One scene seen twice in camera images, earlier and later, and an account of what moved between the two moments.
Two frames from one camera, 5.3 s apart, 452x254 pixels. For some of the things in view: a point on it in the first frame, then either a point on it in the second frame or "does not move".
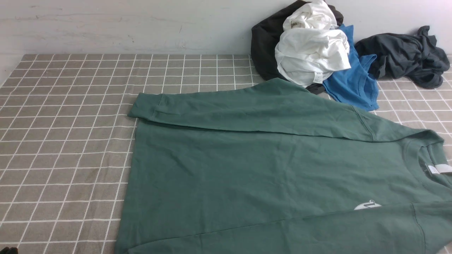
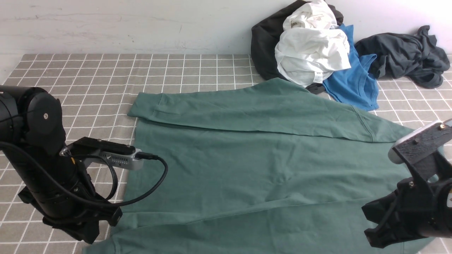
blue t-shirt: x=357 y=86 does not move
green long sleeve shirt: x=279 y=167 does not move
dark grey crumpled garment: x=415 y=57 does not move
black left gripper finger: x=7 y=250 to x=63 y=192
